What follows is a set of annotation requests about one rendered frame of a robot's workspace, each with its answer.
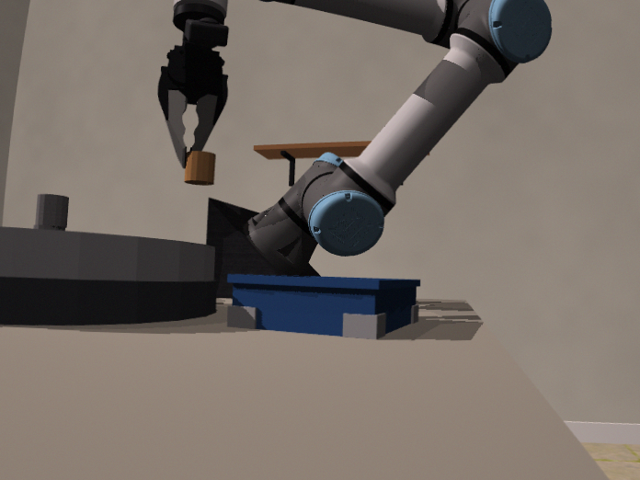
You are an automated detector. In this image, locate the dark grey cylinder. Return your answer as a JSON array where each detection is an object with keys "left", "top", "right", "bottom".
[
  {"left": 33, "top": 224, "right": 65, "bottom": 231},
  {"left": 35, "top": 194, "right": 69, "bottom": 228}
]

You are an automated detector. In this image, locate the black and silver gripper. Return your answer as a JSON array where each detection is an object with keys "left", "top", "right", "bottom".
[{"left": 158, "top": 3, "right": 228, "bottom": 168}]

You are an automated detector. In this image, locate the bronze cylindrical sleeve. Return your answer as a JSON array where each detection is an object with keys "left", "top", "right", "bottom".
[{"left": 185, "top": 151, "right": 216, "bottom": 186}]

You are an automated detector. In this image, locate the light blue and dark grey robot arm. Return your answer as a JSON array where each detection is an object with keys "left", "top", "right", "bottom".
[{"left": 243, "top": 0, "right": 552, "bottom": 276}]

